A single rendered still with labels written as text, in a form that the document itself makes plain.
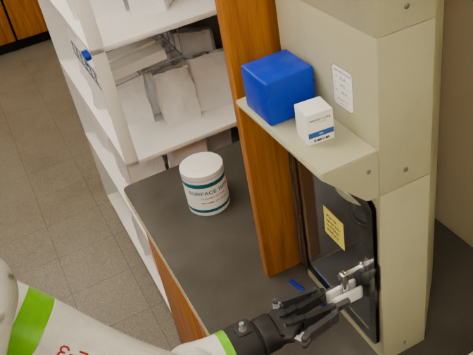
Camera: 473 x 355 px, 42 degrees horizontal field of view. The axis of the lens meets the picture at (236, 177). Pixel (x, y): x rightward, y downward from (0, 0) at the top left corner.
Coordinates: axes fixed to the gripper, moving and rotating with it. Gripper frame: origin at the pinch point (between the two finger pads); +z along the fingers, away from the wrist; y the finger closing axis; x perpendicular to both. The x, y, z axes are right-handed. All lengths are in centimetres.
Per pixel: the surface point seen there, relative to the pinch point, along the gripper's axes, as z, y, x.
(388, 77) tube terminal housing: 8, -5, -49
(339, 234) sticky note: 4.4, 7.4, -8.7
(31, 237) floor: -65, 221, 115
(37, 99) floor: -28, 386, 115
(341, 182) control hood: -2.0, -5.3, -33.3
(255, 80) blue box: -5.1, 16.6, -44.7
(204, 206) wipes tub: -7, 65, 16
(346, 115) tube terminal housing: 5.7, 4.0, -38.8
